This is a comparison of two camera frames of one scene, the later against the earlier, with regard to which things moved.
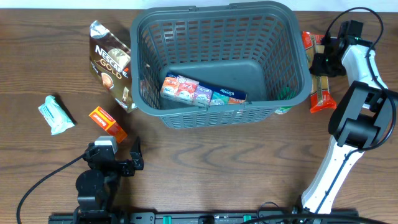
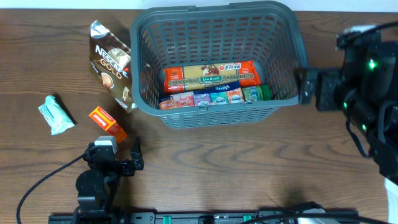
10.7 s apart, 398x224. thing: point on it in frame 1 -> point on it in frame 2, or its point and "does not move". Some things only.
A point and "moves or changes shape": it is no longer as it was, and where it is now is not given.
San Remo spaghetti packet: (321, 97) -> (179, 79)
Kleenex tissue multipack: (183, 89) moves or changes shape
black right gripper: (321, 64) -> (324, 90)
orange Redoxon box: (108, 124) does not move
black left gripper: (137, 160) does not move
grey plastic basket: (257, 49) does not move
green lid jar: (285, 93) -> (259, 93)
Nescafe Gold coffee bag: (111, 61) does not move
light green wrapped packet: (55, 116) does not move
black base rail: (239, 218) does not move
